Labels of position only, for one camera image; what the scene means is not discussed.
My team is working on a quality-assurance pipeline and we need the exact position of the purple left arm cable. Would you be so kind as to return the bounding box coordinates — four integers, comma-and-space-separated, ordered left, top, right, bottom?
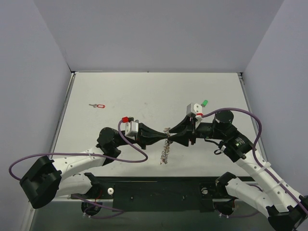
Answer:
8, 120, 148, 219

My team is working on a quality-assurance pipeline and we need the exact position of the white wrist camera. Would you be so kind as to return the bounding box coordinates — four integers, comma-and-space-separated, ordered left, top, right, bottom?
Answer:
122, 117, 139, 138
186, 103, 203, 121

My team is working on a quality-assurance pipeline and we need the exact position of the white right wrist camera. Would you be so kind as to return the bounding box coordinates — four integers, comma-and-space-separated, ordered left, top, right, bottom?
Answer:
186, 103, 203, 121

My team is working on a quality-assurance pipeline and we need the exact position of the key with red tag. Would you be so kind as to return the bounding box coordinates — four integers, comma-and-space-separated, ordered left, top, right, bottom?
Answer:
89, 104, 105, 109

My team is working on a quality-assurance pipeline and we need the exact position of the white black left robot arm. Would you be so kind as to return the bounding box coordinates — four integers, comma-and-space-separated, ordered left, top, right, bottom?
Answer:
19, 121, 167, 209

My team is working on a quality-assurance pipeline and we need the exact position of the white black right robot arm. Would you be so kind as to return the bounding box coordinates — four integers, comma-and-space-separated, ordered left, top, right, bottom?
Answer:
168, 108, 308, 231

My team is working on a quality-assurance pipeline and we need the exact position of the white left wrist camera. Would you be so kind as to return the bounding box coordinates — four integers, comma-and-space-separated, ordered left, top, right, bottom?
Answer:
122, 117, 139, 138

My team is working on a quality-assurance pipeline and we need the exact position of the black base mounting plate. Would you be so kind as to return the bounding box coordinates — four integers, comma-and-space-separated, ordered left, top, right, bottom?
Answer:
79, 177, 241, 214

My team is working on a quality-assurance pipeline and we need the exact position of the metal disc with key rings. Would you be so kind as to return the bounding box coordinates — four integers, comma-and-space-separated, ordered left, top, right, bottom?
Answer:
160, 128, 172, 165

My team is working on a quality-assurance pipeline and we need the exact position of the key with green cap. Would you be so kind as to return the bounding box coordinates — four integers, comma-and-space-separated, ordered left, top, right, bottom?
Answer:
201, 100, 208, 107

